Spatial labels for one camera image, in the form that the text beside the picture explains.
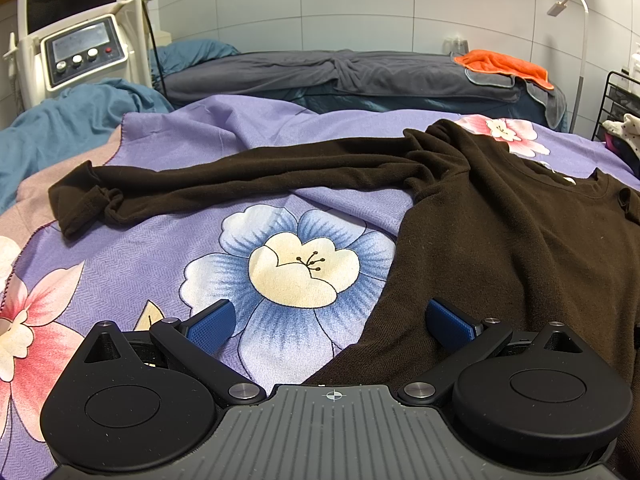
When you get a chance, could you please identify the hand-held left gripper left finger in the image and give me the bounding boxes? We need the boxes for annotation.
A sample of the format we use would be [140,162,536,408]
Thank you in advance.
[82,299,267,406]

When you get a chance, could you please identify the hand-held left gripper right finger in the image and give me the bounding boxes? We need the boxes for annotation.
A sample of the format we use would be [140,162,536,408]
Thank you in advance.
[398,298,574,406]

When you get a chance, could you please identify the dark brown long-sleeve shirt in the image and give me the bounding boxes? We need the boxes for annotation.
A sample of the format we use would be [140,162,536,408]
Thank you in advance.
[48,119,640,387]

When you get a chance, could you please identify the purple floral blanket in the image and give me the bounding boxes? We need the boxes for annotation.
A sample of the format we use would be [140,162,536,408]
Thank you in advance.
[0,94,640,480]

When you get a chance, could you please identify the massage bed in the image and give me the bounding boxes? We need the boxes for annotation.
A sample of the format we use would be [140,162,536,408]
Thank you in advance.
[161,49,570,134]

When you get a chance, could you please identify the teal blue bedsheet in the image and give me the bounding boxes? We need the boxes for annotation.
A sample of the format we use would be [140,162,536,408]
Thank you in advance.
[0,38,241,215]

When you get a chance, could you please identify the white dotted cloth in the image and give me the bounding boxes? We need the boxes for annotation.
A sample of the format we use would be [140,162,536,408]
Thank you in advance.
[602,113,640,179]

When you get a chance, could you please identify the orange towel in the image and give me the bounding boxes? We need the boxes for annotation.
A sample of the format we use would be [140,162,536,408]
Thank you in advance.
[454,49,556,92]

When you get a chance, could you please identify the white floor lamp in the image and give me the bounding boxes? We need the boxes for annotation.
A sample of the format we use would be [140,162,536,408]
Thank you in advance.
[546,0,589,134]

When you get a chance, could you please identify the white beauty machine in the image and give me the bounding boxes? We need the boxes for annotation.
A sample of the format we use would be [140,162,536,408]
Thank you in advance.
[4,0,162,111]

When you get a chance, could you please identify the black wire rack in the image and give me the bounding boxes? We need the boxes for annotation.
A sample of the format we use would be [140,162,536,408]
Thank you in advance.
[591,71,640,143]

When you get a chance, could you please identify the black cable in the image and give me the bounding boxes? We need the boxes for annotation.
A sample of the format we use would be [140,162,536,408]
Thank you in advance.
[125,0,169,97]

